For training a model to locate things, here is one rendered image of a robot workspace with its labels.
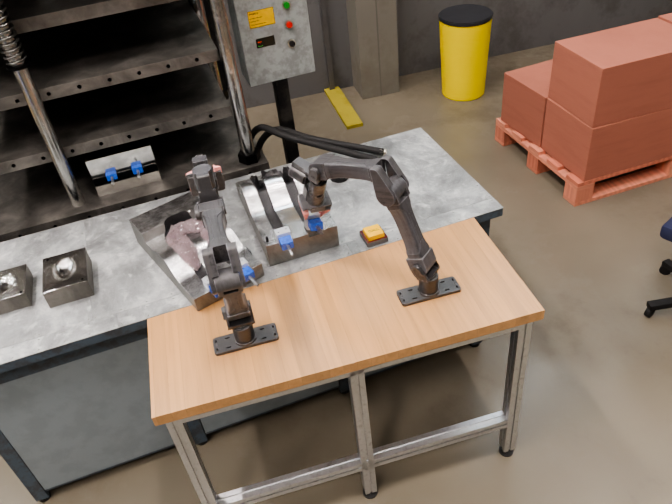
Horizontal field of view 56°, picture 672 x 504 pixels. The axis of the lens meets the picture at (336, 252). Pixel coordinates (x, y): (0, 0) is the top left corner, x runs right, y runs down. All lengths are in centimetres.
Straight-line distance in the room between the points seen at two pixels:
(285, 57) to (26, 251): 131
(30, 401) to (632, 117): 313
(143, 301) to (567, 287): 204
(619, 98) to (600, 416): 166
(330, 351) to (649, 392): 152
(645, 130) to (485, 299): 205
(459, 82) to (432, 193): 245
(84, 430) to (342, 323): 111
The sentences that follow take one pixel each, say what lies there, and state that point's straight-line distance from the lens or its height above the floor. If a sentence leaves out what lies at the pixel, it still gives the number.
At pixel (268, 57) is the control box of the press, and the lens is 282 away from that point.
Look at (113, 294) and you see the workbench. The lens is 232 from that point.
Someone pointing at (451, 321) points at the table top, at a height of 80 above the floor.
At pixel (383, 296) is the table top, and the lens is 205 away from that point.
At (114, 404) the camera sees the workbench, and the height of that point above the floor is 40.
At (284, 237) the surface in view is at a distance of 217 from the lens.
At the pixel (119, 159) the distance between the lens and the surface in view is 282.
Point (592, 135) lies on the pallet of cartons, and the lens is 364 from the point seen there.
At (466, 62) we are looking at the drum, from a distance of 479.
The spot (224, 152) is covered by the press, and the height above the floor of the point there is 79.
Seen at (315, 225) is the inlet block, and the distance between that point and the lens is 214.
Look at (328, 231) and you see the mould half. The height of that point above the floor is 87.
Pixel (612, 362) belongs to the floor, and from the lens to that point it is 302.
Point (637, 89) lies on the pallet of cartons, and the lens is 369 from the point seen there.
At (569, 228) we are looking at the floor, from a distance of 369.
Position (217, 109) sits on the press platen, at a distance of 278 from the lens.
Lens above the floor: 222
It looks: 39 degrees down
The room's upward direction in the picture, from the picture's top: 7 degrees counter-clockwise
